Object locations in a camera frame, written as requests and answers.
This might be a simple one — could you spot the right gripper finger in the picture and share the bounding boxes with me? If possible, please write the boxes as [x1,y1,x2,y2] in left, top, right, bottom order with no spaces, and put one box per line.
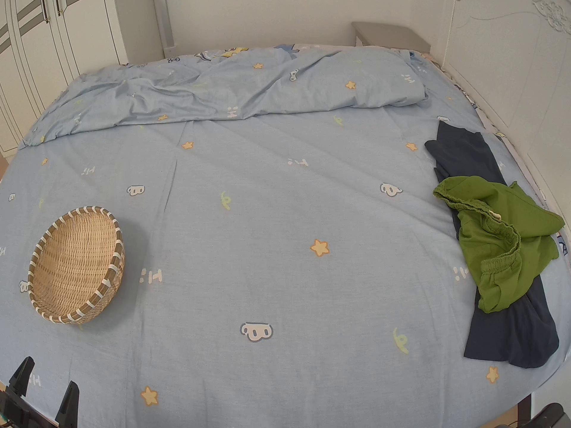
[533,403,567,428]

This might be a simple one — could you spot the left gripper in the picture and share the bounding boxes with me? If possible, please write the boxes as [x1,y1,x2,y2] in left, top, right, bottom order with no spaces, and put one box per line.
[0,357,80,428]

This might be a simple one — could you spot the green shorts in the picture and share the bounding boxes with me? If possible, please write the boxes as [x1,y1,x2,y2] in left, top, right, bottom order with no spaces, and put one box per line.
[433,176,566,314]

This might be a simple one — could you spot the round woven basket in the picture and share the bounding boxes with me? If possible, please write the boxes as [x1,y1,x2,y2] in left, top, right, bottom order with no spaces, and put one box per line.
[28,205,126,325]

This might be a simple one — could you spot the bed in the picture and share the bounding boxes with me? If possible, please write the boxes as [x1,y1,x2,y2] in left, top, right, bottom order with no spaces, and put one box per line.
[0,0,571,428]

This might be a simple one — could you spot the dark blue T-shirt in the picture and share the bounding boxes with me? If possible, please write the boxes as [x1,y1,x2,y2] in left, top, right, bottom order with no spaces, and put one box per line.
[424,120,560,369]

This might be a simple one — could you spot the pale blue quilt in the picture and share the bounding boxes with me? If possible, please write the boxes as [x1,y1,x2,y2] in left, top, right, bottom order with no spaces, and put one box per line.
[20,43,431,150]

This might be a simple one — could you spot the white wardrobe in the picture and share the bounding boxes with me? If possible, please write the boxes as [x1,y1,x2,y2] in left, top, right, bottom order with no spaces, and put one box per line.
[0,0,130,152]

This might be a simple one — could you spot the grey bedside table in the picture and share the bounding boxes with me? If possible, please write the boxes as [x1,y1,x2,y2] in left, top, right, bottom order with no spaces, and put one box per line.
[351,21,432,54]

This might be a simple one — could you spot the white cord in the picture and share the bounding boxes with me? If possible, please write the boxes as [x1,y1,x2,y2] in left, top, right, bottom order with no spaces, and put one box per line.
[445,0,457,61]

